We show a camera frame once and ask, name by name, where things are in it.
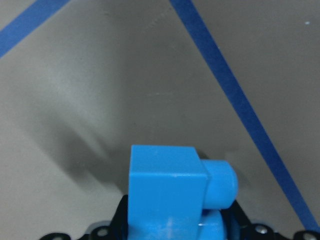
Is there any blue toy block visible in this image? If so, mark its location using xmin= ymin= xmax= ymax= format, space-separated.
xmin=128 ymin=145 xmax=238 ymax=240

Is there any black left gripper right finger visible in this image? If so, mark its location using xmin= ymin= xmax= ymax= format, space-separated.
xmin=224 ymin=201 xmax=252 ymax=240

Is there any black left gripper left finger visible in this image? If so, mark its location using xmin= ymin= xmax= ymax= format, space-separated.
xmin=109 ymin=194 xmax=129 ymax=240

